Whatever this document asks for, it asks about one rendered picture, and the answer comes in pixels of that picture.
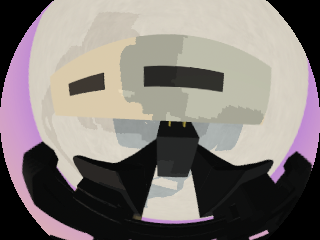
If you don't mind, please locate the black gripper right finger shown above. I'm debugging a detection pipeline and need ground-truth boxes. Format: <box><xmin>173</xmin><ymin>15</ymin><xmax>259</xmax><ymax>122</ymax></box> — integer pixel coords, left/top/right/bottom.
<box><xmin>191</xmin><ymin>144</ymin><xmax>273</xmax><ymax>219</ymax></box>

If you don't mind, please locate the black two-prong plug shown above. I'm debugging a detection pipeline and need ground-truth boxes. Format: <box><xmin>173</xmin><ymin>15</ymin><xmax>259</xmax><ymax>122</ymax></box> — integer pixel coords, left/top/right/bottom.
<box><xmin>156</xmin><ymin>120</ymin><xmax>200</xmax><ymax>177</ymax></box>

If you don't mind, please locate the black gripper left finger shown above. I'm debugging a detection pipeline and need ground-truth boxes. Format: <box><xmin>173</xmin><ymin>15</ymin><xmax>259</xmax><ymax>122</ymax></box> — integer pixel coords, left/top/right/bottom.
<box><xmin>72</xmin><ymin>140</ymin><xmax>157</xmax><ymax>216</ymax></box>

